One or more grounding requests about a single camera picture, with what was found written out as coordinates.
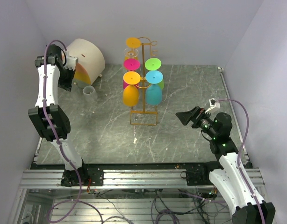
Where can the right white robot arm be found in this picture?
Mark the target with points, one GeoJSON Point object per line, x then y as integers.
{"type": "Point", "coordinates": [245, 203]}

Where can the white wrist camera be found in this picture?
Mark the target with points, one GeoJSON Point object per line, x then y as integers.
{"type": "Point", "coordinates": [214, 106]}
{"type": "Point", "coordinates": [70, 61]}

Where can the clear wine glass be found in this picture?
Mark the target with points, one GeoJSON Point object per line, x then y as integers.
{"type": "Point", "coordinates": [130, 53]}
{"type": "Point", "coordinates": [90, 94]}

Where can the pink plastic wine glass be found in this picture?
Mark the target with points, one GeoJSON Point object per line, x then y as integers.
{"type": "Point", "coordinates": [131, 65]}

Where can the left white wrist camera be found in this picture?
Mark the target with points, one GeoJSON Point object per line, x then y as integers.
{"type": "Point", "coordinates": [70, 61]}

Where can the yellow wine glass back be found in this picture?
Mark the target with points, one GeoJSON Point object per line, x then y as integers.
{"type": "Point", "coordinates": [131, 93]}

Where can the yellow wine glass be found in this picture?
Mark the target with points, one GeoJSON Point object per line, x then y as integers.
{"type": "Point", "coordinates": [131, 93]}
{"type": "Point", "coordinates": [133, 42]}

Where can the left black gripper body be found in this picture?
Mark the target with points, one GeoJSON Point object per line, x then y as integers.
{"type": "Point", "coordinates": [67, 78]}

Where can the yellow wine glass front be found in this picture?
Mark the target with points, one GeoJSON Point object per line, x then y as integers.
{"type": "Point", "coordinates": [133, 42]}

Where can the green plastic wine glass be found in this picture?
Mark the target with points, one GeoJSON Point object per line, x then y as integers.
{"type": "Point", "coordinates": [155, 67]}

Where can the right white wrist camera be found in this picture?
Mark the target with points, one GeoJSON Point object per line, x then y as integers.
{"type": "Point", "coordinates": [214, 106]}

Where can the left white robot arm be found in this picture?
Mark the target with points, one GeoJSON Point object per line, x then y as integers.
{"type": "Point", "coordinates": [56, 69]}

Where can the gold wire glass rack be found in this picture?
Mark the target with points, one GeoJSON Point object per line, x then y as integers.
{"type": "Point", "coordinates": [145, 41]}

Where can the blue plastic wine glass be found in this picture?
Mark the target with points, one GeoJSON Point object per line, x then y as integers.
{"type": "Point", "coordinates": [154, 91]}

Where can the white half-round box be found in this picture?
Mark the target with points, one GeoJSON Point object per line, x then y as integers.
{"type": "Point", "coordinates": [91, 62]}

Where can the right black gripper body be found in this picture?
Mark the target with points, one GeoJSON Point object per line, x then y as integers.
{"type": "Point", "coordinates": [204, 122]}

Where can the aluminium mounting rail frame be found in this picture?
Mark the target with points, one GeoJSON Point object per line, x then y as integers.
{"type": "Point", "coordinates": [131, 176]}

